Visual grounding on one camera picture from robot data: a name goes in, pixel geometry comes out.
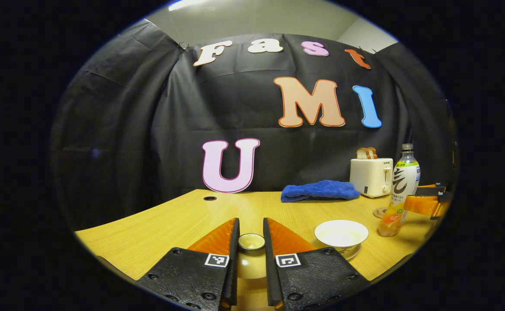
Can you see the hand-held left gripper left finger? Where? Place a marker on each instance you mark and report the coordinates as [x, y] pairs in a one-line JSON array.
[[234, 268]]

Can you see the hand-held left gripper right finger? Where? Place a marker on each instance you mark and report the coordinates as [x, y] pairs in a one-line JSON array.
[[270, 268]]

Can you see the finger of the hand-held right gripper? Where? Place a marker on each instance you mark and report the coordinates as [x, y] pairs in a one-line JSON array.
[[425, 205], [429, 189]]

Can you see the cream teacup lid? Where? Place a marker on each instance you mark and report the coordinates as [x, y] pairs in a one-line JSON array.
[[251, 263]]

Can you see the clear water bottle white label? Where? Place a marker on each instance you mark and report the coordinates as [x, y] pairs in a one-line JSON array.
[[404, 181]]

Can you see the round cork coaster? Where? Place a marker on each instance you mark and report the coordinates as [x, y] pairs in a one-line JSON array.
[[378, 212]]

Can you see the cream ceramic teacup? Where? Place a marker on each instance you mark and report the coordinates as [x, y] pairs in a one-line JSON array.
[[341, 233]]

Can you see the cream toaster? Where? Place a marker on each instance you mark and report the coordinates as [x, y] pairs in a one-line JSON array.
[[371, 177]]

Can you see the toast slice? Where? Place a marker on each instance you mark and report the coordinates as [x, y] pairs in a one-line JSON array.
[[362, 153], [373, 153]]

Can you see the cream ceramic saucer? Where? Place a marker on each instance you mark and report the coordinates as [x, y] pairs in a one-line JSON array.
[[353, 255]]

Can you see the blue cloth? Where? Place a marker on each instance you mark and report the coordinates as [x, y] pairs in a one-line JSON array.
[[319, 191]]

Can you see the black backdrop cloth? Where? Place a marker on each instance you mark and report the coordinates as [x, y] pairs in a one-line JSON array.
[[170, 129]]

